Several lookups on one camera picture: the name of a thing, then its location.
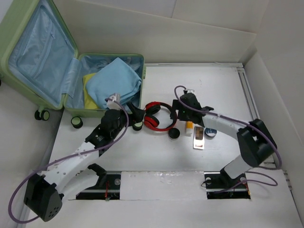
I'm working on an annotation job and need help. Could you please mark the eyeshadow palette with mirror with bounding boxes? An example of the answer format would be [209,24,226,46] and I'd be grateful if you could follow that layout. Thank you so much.
[193,126,205,150]

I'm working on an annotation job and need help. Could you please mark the green suitcase blue lining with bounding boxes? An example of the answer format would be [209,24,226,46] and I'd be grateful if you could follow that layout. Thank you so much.
[0,0,144,128]

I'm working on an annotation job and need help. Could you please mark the light blue garment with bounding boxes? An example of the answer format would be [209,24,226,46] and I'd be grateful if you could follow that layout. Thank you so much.
[85,57,142,109]

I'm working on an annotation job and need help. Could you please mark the yellow garment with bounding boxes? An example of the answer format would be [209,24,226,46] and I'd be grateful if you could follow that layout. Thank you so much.
[82,72,103,110]

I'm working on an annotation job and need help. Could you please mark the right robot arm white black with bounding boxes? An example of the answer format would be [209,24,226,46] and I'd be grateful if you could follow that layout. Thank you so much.
[171,90,279,192]

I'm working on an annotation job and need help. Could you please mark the black round jar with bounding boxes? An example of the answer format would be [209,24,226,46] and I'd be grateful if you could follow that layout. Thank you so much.
[168,128,181,140]

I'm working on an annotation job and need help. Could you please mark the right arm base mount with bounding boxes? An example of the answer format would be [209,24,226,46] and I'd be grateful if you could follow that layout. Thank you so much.
[201,171,251,200]

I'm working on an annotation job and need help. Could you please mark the red black headphones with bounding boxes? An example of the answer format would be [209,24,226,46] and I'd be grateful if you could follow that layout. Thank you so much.
[143,101,177,132]

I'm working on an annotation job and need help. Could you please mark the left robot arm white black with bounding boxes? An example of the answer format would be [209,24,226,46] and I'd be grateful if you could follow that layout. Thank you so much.
[24,102,145,222]

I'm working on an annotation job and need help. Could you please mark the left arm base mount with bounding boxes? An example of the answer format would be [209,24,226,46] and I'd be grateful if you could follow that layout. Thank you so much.
[76,172,122,201]

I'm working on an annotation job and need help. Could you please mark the blue round tin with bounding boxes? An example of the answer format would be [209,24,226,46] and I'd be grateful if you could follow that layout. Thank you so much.
[204,128,217,139]

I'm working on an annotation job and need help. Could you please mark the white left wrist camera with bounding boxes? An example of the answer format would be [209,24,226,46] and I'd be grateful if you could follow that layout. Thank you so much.
[105,93,121,110]

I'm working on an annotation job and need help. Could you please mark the orange white sunscreen tube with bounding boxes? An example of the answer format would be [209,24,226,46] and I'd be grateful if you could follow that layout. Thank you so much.
[185,121,194,136]

